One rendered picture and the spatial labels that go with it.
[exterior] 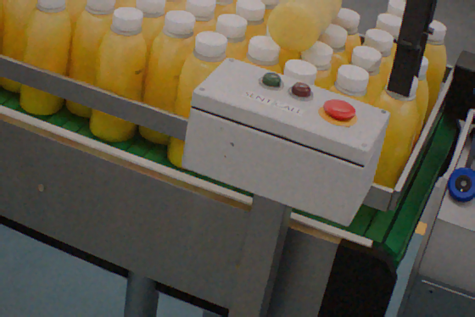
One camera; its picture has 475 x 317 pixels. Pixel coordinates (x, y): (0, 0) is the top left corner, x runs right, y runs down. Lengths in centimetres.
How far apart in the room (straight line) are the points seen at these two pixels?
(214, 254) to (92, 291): 119
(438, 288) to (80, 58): 58
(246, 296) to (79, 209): 29
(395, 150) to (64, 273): 140
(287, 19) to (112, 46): 22
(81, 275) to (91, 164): 121
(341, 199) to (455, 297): 35
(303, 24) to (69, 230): 44
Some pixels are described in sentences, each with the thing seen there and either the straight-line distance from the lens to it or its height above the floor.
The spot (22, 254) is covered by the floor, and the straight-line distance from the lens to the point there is 263.
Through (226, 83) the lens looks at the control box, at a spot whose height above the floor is 110.
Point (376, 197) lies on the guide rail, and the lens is 127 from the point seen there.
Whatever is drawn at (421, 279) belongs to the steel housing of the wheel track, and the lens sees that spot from 140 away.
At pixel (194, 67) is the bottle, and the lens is 130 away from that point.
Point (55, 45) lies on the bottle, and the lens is 139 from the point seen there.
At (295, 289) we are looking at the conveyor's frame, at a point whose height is 81.
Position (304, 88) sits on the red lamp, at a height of 111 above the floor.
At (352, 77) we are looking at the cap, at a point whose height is 108.
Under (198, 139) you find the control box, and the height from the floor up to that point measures 104.
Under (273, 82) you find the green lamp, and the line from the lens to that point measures 116.
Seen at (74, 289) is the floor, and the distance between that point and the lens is 254.
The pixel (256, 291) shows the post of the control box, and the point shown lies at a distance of 127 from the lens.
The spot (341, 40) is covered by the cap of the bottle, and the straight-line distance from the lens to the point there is 138.
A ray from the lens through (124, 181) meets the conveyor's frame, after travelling 137.
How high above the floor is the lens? 164
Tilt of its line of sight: 32 degrees down
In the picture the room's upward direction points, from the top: 11 degrees clockwise
